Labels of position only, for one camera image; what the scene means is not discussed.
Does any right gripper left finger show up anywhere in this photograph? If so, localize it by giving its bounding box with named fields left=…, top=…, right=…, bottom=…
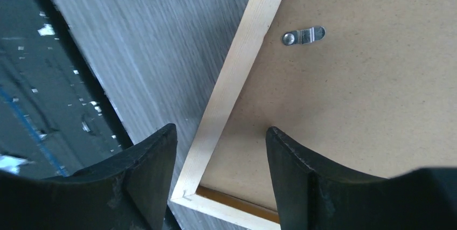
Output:
left=1, top=123, right=178, bottom=229

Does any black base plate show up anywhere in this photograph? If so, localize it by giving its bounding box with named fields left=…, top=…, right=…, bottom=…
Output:
left=1, top=0, right=132, bottom=179

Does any wooden picture frame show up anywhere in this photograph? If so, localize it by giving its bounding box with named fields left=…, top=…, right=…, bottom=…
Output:
left=171, top=0, right=456, bottom=229

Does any metal frame retaining clip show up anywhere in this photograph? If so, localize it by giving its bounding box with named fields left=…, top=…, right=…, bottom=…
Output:
left=281, top=26, right=326, bottom=46

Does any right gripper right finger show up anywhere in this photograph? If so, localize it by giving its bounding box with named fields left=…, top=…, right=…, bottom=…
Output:
left=266, top=127, right=456, bottom=229

